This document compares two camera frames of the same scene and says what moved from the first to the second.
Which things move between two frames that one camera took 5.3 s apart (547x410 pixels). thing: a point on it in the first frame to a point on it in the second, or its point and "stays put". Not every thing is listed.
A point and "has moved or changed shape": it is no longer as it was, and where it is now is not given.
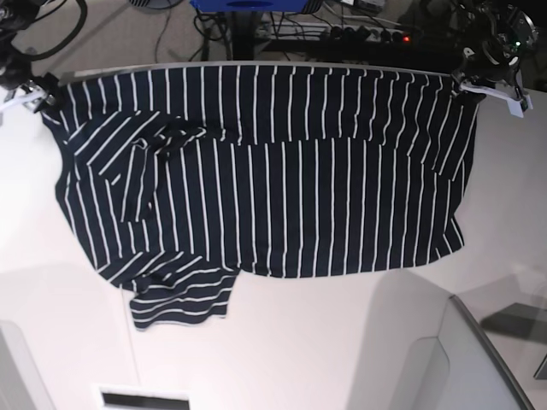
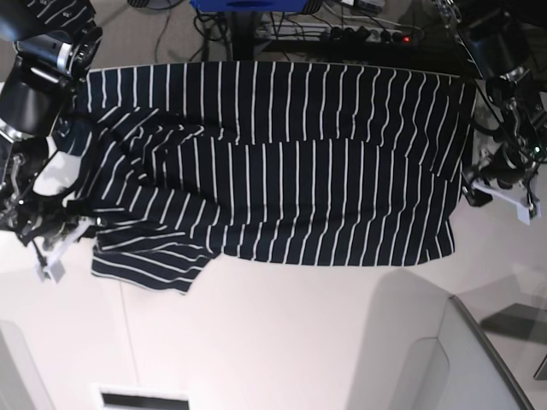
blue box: (249, 6) stays put
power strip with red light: (365, 34) stays put
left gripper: (38, 100) to (40, 218)
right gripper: (491, 61) to (504, 166)
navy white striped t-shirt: (173, 181) has moved or changed shape
